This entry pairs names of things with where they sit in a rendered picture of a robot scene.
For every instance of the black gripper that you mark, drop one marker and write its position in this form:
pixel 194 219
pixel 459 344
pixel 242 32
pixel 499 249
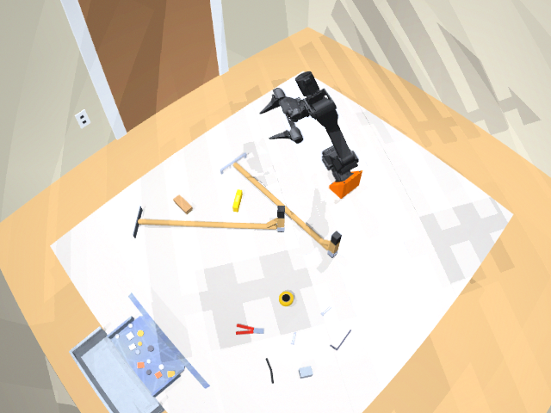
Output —
pixel 295 133

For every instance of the yellow ring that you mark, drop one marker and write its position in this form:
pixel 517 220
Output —
pixel 286 298

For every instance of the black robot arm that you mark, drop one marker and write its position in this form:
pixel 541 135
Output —
pixel 338 158

